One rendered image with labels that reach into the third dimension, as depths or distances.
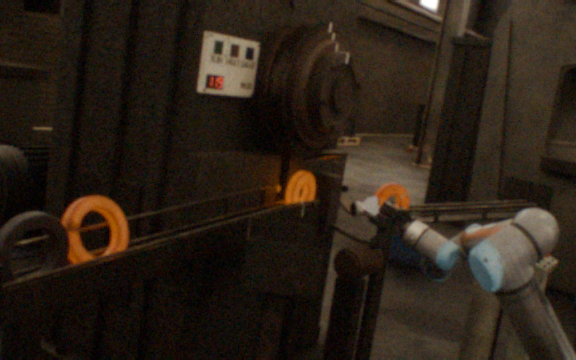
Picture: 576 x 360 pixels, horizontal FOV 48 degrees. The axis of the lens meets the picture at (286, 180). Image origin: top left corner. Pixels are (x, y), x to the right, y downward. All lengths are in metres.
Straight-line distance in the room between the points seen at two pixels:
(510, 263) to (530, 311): 0.14
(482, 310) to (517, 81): 2.44
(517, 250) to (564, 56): 3.16
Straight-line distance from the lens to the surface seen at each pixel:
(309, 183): 2.40
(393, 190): 2.68
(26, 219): 1.52
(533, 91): 4.81
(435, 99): 11.19
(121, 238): 1.74
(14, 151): 3.02
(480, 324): 2.77
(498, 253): 1.68
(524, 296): 1.73
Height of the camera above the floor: 1.14
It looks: 9 degrees down
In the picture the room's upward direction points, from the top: 9 degrees clockwise
